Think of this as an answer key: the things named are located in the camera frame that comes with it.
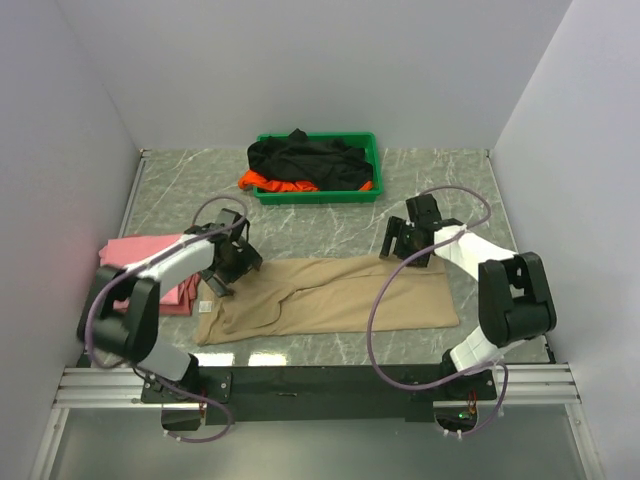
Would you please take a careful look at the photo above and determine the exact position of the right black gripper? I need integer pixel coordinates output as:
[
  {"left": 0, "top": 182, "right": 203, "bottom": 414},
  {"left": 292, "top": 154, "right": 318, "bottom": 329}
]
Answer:
[{"left": 379, "top": 216, "right": 431, "bottom": 269}]

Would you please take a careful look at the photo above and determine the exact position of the beige t shirt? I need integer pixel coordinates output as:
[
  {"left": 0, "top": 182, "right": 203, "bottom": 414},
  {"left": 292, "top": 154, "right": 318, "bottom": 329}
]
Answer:
[{"left": 194, "top": 255, "right": 459, "bottom": 346}]

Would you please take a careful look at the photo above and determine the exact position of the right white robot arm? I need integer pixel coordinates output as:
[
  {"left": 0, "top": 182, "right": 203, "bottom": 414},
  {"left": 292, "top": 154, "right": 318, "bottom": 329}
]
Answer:
[{"left": 366, "top": 194, "right": 557, "bottom": 399}]

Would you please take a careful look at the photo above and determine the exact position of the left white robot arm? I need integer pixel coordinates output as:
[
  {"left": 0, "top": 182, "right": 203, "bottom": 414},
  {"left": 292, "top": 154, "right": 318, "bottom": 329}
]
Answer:
[{"left": 76, "top": 208, "right": 262, "bottom": 402}]

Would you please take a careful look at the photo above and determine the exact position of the orange t shirt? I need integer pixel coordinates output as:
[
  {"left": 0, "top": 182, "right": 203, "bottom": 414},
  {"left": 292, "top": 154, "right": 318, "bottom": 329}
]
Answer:
[{"left": 237, "top": 170, "right": 374, "bottom": 193}]

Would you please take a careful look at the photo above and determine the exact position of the green plastic bin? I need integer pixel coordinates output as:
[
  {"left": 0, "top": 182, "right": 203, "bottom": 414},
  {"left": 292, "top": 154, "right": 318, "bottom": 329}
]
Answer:
[{"left": 252, "top": 131, "right": 384, "bottom": 205}]

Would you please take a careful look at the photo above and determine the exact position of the black t shirt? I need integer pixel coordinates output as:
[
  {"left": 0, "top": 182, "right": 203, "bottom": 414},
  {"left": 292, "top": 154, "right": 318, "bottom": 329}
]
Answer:
[{"left": 246, "top": 129, "right": 373, "bottom": 181}]

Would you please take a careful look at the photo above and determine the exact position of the light pink folded t shirt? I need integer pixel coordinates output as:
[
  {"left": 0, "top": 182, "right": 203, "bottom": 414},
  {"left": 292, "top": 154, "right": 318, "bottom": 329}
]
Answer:
[{"left": 97, "top": 233, "right": 184, "bottom": 307}]

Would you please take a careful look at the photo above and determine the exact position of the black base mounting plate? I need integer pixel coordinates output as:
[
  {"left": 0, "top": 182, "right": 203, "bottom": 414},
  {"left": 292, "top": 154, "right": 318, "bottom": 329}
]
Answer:
[{"left": 141, "top": 365, "right": 497, "bottom": 422}]

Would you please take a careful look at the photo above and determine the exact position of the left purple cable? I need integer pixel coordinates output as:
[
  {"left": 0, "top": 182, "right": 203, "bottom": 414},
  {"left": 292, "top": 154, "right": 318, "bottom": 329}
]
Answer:
[{"left": 84, "top": 195, "right": 251, "bottom": 444}]

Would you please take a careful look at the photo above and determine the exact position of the purple cable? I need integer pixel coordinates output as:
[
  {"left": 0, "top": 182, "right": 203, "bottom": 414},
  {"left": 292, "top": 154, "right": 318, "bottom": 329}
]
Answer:
[
  {"left": 366, "top": 185, "right": 510, "bottom": 437},
  {"left": 84, "top": 195, "right": 251, "bottom": 444}
]

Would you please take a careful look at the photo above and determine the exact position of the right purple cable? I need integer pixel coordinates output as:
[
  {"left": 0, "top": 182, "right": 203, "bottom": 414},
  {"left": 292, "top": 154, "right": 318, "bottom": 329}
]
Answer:
[{"left": 366, "top": 185, "right": 510, "bottom": 437}]

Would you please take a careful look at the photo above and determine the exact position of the aluminium rail frame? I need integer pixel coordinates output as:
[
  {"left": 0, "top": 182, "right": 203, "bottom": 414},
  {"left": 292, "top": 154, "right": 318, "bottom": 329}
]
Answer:
[{"left": 32, "top": 148, "right": 603, "bottom": 479}]

